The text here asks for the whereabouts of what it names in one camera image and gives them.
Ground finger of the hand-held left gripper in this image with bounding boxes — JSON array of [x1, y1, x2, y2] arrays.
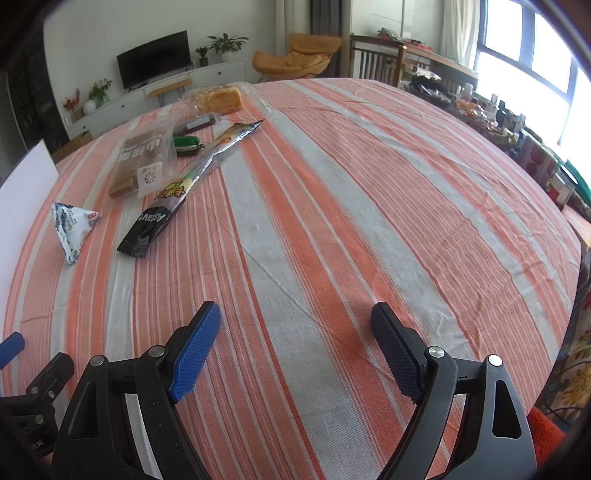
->
[[25, 352, 75, 416], [0, 331, 25, 370]]

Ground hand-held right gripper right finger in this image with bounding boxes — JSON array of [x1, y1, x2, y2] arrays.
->
[[370, 302, 539, 480]]

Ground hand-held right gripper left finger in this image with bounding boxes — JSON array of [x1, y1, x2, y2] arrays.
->
[[51, 301, 221, 480]]

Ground triangular white blue snack packet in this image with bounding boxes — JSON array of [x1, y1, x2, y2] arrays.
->
[[48, 202, 103, 266]]

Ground black snack packet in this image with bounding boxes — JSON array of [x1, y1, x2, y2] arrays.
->
[[117, 198, 188, 258]]

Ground clear bag of brown bars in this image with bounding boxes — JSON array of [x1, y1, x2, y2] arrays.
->
[[107, 124, 178, 200]]

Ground long silver yellow snack packet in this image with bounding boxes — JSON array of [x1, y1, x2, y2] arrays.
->
[[154, 119, 265, 208]]

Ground small green snack packet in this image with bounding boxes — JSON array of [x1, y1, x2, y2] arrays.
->
[[172, 135, 205, 155]]

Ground dark red sausage stick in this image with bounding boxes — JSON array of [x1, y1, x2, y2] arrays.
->
[[173, 112, 222, 137]]

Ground bread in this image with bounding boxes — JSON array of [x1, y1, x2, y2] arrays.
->
[[182, 83, 252, 116]]

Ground orange striped tablecloth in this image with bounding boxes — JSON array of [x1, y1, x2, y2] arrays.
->
[[0, 78, 583, 480]]

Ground orange cloth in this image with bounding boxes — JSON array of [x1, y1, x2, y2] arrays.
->
[[526, 406, 566, 467]]

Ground floral printed cloth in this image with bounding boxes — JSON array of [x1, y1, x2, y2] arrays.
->
[[545, 258, 591, 430]]

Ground brown cardboard box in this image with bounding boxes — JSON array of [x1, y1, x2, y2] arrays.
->
[[51, 131, 93, 162]]

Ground red flowers in vase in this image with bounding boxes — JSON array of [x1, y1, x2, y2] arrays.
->
[[63, 89, 84, 121]]

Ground pile of assorted goods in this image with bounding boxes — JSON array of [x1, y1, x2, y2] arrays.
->
[[399, 69, 591, 213]]

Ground black display cabinet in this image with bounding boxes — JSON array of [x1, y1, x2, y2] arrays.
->
[[0, 28, 70, 153]]

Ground green plant in white vase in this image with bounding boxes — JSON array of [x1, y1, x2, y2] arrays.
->
[[83, 78, 113, 115]]

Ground wooden bench with metal legs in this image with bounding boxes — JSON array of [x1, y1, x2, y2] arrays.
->
[[148, 78, 193, 109]]

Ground white television cabinet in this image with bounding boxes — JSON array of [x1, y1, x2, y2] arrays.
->
[[67, 60, 246, 139]]

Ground dark wooden slatted chair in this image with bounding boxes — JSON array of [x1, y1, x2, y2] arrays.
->
[[349, 34, 407, 88]]

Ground black flat television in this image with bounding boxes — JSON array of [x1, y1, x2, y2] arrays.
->
[[116, 30, 192, 90]]

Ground orange rocking chair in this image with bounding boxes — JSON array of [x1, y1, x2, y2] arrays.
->
[[252, 33, 343, 84]]

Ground large potted green plant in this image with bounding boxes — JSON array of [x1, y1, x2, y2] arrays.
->
[[207, 33, 249, 63]]

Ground white curtain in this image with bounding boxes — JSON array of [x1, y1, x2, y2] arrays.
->
[[441, 0, 485, 65]]

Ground grey curtain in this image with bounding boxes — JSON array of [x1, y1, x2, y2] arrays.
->
[[310, 0, 343, 38]]

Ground window with dark frame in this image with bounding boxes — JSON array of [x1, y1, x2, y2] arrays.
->
[[475, 0, 591, 153]]

